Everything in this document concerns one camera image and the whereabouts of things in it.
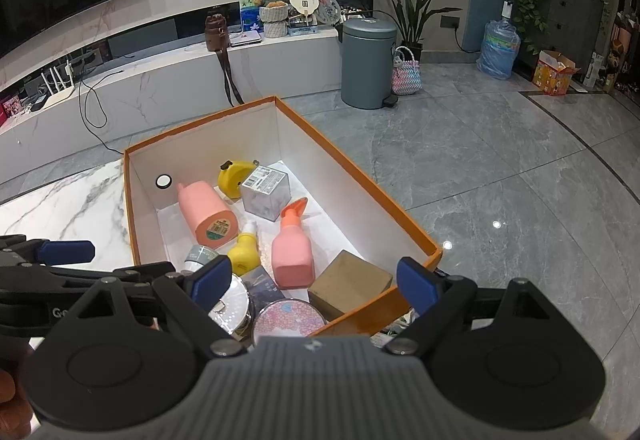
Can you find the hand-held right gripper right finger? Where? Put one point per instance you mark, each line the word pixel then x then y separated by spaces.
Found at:
pixel 417 282

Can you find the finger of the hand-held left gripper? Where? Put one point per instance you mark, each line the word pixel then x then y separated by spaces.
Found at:
pixel 67 251
pixel 60 279

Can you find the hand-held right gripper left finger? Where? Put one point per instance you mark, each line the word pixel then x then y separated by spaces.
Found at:
pixel 210 280

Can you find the white jar with grey cap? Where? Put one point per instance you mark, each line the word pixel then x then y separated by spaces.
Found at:
pixel 200 257

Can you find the gold round compact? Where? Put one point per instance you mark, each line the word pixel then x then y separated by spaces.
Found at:
pixel 235 305

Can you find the small yellow bottle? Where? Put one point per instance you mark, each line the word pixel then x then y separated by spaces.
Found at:
pixel 245 255

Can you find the dark packet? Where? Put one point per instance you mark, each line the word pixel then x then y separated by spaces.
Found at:
pixel 262 285

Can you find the small brown cardboard box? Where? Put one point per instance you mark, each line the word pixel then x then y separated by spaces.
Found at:
pixel 350 285

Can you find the pink cylindrical bottle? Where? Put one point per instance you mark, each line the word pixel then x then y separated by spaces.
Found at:
pixel 207 210

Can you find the pink pump bottle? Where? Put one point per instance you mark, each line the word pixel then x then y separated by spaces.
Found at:
pixel 292 255

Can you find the floral round compact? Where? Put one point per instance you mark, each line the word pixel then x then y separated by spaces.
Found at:
pixel 287 320

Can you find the silver cube box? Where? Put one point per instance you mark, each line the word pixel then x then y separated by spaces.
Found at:
pixel 265 192

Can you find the yellow tape measure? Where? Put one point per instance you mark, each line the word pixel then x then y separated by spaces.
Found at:
pixel 232 177

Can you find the orange cardboard box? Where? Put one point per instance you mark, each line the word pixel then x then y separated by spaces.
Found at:
pixel 325 154

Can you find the person's left hand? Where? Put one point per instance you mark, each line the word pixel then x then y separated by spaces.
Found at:
pixel 10 422

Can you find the red gift boxes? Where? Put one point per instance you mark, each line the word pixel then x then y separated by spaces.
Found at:
pixel 12 107

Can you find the white router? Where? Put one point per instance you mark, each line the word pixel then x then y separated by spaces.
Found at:
pixel 57 92

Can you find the marble television console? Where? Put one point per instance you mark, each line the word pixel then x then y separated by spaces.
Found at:
pixel 160 84

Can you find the pink woven bag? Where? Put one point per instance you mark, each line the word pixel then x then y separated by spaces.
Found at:
pixel 406 72

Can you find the grey trash bin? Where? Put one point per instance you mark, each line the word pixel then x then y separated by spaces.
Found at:
pixel 367 64

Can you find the white notebook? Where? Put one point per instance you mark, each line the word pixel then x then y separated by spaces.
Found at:
pixel 245 38

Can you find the yellow printed cardboard box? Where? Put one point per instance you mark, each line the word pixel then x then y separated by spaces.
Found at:
pixel 552 74

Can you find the blue water jug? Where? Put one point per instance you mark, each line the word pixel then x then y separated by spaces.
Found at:
pixel 497 47

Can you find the long-leaf potted plant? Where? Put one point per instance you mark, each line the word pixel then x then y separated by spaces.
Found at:
pixel 415 14

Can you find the floral round hand fan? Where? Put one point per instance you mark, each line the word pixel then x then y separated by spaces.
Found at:
pixel 331 8

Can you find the white round hand fan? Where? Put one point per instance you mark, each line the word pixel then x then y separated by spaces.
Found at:
pixel 304 0

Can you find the grey cabinet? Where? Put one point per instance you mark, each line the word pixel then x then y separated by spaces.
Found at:
pixel 575 19

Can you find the brown camera bag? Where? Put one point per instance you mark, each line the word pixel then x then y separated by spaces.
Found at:
pixel 217 34

